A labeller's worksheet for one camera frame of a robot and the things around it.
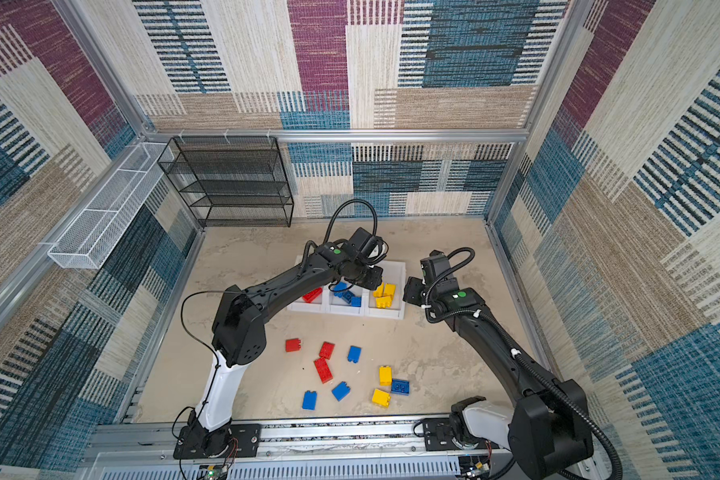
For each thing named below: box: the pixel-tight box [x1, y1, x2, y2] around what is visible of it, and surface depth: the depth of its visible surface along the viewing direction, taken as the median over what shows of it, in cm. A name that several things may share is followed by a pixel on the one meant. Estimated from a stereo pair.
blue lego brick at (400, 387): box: [391, 379, 410, 396], surface depth 83 cm
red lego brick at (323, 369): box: [313, 358, 334, 384], surface depth 85 cm
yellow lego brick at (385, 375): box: [379, 365, 393, 386], surface depth 83 cm
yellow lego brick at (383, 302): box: [375, 296, 392, 309], surface depth 97 cm
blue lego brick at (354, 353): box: [347, 345, 362, 363], surface depth 88 cm
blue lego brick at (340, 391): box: [331, 381, 351, 402], surface depth 82 cm
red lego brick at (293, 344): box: [285, 338, 301, 352], surface depth 91 cm
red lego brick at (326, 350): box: [319, 341, 335, 360], surface depth 89 cm
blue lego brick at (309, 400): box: [302, 390, 317, 411], surface depth 81 cm
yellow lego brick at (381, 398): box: [371, 388, 391, 407], surface depth 79 cm
